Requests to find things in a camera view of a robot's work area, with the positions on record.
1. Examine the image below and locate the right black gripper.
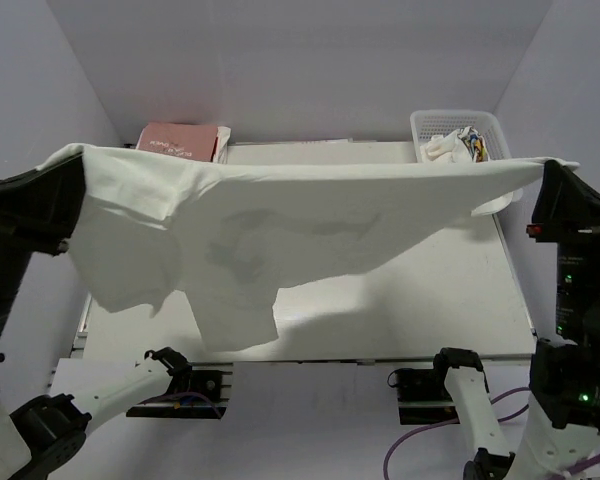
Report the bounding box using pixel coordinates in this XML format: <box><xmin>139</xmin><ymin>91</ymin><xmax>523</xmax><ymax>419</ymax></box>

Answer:
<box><xmin>526</xmin><ymin>156</ymin><xmax>600</xmax><ymax>337</ymax></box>

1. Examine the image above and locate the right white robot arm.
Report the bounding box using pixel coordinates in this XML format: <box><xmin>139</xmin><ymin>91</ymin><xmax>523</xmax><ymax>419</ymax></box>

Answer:
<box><xmin>431</xmin><ymin>160</ymin><xmax>600</xmax><ymax>479</ymax></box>

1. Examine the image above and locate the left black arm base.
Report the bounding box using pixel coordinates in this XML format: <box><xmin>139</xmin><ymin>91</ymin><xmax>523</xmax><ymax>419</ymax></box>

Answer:
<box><xmin>126</xmin><ymin>364</ymin><xmax>233</xmax><ymax>420</ymax></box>

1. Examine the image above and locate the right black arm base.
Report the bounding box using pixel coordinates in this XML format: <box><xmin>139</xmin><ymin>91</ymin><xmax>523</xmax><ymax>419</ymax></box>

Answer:
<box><xmin>387</xmin><ymin>368</ymin><xmax>457</xmax><ymax>426</ymax></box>

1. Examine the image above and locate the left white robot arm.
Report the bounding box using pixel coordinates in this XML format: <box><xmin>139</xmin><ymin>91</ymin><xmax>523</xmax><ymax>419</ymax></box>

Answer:
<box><xmin>0</xmin><ymin>153</ymin><xmax>192</xmax><ymax>479</ymax></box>

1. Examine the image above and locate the crumpled white shirt in basket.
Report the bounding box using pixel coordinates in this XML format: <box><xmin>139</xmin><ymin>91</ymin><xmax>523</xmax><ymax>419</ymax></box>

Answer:
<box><xmin>418</xmin><ymin>126</ymin><xmax>490</xmax><ymax>164</ymax></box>

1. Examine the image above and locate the white plastic basket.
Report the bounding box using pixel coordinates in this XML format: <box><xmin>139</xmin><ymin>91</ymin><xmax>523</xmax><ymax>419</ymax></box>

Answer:
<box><xmin>410</xmin><ymin>110</ymin><xmax>512</xmax><ymax>164</ymax></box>

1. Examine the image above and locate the pink folded t shirt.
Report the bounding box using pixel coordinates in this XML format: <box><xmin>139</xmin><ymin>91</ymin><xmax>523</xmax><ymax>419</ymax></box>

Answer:
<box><xmin>136</xmin><ymin>122</ymin><xmax>218</xmax><ymax>162</ymax></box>

